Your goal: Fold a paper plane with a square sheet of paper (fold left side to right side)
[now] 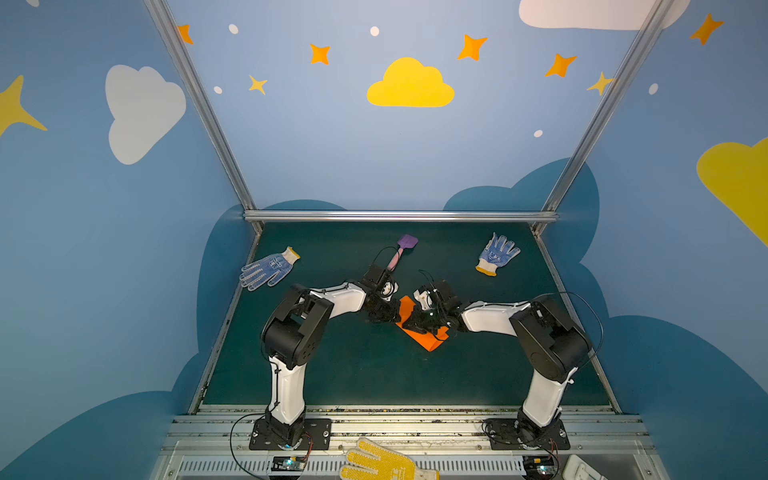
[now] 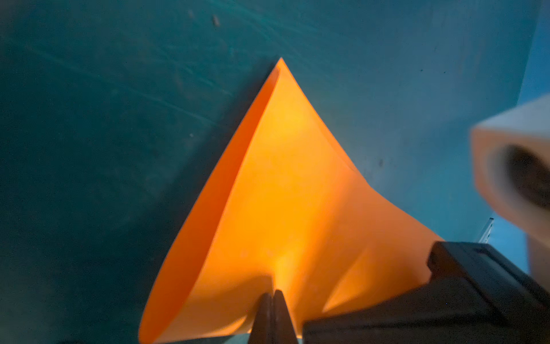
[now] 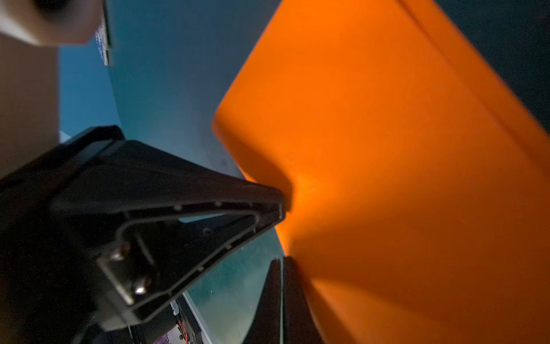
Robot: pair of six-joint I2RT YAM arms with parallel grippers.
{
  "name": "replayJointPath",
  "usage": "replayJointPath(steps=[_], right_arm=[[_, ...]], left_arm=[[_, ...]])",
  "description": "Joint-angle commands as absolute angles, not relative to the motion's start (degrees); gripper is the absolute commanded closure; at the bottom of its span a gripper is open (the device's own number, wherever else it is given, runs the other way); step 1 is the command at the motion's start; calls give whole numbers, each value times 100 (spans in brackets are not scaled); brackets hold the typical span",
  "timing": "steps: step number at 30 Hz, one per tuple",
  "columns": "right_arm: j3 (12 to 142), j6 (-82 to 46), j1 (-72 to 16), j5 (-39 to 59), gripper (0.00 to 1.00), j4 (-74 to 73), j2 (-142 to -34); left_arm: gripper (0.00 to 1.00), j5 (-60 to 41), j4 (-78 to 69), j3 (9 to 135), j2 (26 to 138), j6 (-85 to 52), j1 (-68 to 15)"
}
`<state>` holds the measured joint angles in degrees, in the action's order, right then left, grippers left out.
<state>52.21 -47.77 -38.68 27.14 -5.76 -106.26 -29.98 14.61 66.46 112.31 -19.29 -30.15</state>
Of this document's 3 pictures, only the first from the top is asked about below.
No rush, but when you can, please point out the orange square paper sheet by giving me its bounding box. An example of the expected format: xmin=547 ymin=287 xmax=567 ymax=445
xmin=397 ymin=296 xmax=449 ymax=352

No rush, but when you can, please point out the green circuit board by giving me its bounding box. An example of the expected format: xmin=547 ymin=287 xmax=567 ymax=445
xmin=523 ymin=456 xmax=559 ymax=480
xmin=270 ymin=456 xmax=307 ymax=473

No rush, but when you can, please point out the right aluminium frame post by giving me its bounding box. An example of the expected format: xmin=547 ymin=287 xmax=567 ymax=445
xmin=532 ymin=0 xmax=689 ymax=238

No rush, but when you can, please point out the white object bottom right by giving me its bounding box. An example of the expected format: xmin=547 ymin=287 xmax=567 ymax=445
xmin=561 ymin=455 xmax=606 ymax=480

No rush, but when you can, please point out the left aluminium frame post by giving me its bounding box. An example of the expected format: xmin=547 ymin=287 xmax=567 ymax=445
xmin=144 ymin=0 xmax=257 ymax=213

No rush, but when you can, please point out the aluminium frame post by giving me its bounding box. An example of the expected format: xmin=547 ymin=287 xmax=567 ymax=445
xmin=532 ymin=0 xmax=689 ymax=238
xmin=144 ymin=0 xmax=257 ymax=213

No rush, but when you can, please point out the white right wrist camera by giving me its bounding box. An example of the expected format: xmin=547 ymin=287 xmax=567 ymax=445
xmin=413 ymin=290 xmax=435 ymax=312

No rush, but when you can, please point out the aluminium front rail base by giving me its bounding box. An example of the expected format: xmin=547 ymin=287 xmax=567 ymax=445
xmin=151 ymin=405 xmax=669 ymax=479

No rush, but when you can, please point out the blue dotted glove right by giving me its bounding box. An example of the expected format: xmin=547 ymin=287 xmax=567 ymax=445
xmin=475 ymin=233 xmax=521 ymax=277

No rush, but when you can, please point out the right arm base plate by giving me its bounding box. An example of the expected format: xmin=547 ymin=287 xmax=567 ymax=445
xmin=481 ymin=418 xmax=571 ymax=450

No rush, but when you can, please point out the blue dotted glove left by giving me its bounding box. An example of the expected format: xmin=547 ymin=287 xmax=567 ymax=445
xmin=238 ymin=246 xmax=301 ymax=291

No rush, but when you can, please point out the blue dotted glove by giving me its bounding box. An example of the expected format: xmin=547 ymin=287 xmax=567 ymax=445
xmin=238 ymin=246 xmax=301 ymax=291
xmin=475 ymin=233 xmax=521 ymax=277

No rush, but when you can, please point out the left green circuit board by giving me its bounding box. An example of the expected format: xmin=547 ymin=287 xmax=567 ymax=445
xmin=270 ymin=456 xmax=307 ymax=473

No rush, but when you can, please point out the horizontal aluminium frame rail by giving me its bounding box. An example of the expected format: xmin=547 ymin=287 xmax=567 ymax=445
xmin=244 ymin=210 xmax=558 ymax=224

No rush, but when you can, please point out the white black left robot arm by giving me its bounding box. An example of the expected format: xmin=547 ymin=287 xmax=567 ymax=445
xmin=261 ymin=264 xmax=400 ymax=449

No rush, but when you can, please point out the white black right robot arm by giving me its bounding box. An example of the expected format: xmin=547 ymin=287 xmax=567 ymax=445
xmin=399 ymin=281 xmax=593 ymax=449

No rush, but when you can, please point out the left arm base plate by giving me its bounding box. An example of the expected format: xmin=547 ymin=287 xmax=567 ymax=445
xmin=248 ymin=418 xmax=332 ymax=451

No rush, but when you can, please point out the purple pink toy spatula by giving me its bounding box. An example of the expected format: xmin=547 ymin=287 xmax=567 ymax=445
xmin=387 ymin=234 xmax=418 ymax=272

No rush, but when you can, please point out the right green circuit board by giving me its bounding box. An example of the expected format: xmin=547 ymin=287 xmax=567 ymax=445
xmin=523 ymin=456 xmax=559 ymax=480

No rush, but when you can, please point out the yellow dotted glove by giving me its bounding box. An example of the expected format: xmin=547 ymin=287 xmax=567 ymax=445
xmin=339 ymin=437 xmax=441 ymax=480

